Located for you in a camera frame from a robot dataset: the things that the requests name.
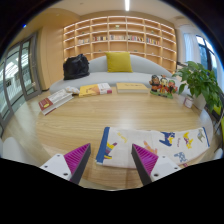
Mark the grey curved sofa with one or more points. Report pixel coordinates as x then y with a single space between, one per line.
100 78

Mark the long ceiling light strip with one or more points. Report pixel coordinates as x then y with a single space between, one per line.
127 5

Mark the red and white book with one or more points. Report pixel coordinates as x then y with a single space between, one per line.
55 100

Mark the flat yellow book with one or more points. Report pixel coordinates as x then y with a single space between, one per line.
131 87

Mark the colourful figurine group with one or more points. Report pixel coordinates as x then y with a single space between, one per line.
161 86

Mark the lit wooden shelf unit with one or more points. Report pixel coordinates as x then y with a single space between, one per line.
116 46

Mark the white sheer curtain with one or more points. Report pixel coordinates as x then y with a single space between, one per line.
190 48

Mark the green potted plant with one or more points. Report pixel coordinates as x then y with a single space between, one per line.
200 80

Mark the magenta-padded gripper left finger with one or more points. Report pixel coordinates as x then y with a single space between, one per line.
56 166

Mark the white crumpled tissue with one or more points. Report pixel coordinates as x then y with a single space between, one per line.
72 90

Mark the grey-framed glass door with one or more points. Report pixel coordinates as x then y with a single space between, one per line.
16 73

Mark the yellow and white book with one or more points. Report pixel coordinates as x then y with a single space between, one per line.
93 90

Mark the yellow cushion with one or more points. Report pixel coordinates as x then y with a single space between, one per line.
119 62

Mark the white cartoon-print towel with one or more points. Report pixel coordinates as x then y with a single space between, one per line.
140 141

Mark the black bag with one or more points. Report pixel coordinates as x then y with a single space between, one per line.
76 67

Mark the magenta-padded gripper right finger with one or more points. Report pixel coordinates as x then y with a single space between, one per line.
164 166

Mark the small white card holder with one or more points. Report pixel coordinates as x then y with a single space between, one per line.
188 102

